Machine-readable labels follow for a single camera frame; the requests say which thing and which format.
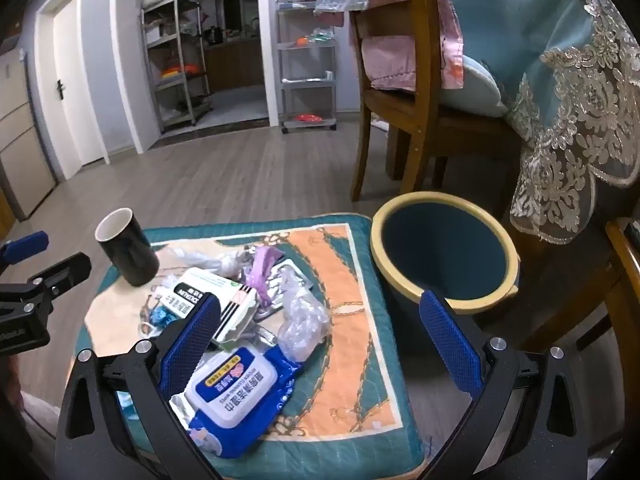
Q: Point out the clear plastic bag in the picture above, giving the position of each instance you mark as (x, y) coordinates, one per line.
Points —
(300, 320)

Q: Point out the beige cabinet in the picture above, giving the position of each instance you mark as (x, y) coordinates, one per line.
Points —
(20, 135)

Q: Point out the white rolling cart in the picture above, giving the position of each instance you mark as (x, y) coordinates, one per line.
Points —
(305, 91)

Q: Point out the white striped wipes pack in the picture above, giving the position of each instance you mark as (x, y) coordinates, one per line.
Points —
(220, 285)

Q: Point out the pink floral cloth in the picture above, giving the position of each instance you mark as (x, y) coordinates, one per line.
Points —
(450, 35)

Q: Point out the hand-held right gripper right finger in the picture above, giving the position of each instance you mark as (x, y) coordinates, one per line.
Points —
(450, 340)

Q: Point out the orange packets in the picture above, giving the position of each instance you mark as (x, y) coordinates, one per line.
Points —
(175, 70)

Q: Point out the metal shelf rack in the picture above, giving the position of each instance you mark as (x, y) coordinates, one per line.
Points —
(172, 87)

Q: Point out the pink quilted seat cushion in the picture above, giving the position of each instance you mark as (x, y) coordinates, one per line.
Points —
(390, 60)

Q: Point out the purple wrapper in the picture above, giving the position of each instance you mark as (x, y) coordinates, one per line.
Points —
(262, 265)

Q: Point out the light blue pillow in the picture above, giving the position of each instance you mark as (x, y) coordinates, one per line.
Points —
(480, 90)

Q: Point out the light blue face mask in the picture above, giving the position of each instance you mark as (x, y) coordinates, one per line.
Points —
(161, 316)

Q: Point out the teal orange printed quilted mat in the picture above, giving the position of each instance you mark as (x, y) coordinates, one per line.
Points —
(345, 340)

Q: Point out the black cup white inside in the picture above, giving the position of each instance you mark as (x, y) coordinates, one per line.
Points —
(130, 255)

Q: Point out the white plastic film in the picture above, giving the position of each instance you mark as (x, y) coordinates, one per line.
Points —
(205, 260)

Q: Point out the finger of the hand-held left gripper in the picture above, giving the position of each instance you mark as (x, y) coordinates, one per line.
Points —
(25, 247)
(60, 270)

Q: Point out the wooden kitchen counter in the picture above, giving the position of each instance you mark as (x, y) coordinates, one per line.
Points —
(235, 65)

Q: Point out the silver foil pack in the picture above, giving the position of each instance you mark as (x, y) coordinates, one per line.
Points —
(266, 335)

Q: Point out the white door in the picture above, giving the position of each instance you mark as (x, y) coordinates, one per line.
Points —
(75, 85)

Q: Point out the silver blister tray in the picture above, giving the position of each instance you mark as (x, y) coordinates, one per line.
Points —
(296, 269)

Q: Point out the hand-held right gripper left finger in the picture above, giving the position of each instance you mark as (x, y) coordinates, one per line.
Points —
(192, 345)

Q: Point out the blue bin with yellow rim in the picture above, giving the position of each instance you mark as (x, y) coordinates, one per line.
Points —
(440, 245)

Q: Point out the white slipper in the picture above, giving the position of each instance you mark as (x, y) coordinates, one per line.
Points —
(380, 124)

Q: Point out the blue wet wipes pack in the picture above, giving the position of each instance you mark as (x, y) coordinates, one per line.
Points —
(235, 390)

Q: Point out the wooden dining table leg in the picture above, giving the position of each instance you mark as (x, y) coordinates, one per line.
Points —
(400, 155)

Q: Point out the red packet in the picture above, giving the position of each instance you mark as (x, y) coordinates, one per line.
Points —
(307, 118)

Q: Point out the teal tablecloth with lace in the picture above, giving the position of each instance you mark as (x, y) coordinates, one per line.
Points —
(500, 25)

